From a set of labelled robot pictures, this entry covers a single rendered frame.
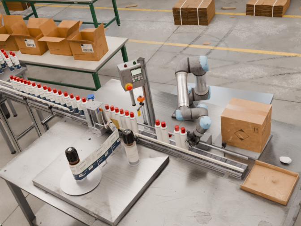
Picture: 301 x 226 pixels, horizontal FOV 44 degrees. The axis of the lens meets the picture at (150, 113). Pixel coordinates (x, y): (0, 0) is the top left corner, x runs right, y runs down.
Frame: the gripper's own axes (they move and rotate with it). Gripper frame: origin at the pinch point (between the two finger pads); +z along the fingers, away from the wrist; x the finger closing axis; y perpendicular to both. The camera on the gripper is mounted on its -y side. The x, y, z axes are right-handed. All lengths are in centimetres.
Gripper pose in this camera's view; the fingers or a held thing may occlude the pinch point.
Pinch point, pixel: (189, 145)
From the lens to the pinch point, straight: 274.5
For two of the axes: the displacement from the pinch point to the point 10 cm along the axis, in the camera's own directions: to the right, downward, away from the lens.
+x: 7.8, 6.0, -1.6
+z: -2.8, 5.7, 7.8
